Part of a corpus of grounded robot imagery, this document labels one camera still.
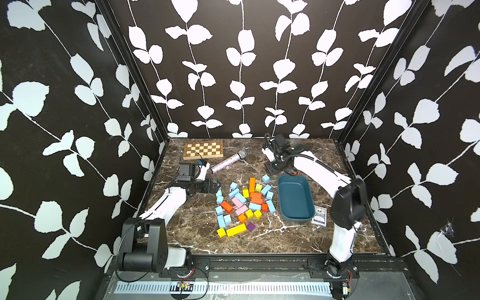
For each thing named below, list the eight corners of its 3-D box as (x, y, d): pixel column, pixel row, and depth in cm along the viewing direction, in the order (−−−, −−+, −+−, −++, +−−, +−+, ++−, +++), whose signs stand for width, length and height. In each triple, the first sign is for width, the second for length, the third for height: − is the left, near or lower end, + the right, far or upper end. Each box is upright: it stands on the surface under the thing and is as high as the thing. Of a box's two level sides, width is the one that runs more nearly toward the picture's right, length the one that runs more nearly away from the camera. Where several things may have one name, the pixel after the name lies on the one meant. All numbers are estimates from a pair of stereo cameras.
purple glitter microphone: (214, 175, 105) (214, 170, 102) (211, 170, 107) (211, 166, 104) (247, 156, 115) (248, 152, 111) (244, 153, 116) (244, 148, 113)
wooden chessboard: (182, 160, 110) (181, 157, 109) (184, 144, 119) (184, 141, 117) (223, 156, 113) (223, 154, 111) (222, 141, 121) (222, 138, 119)
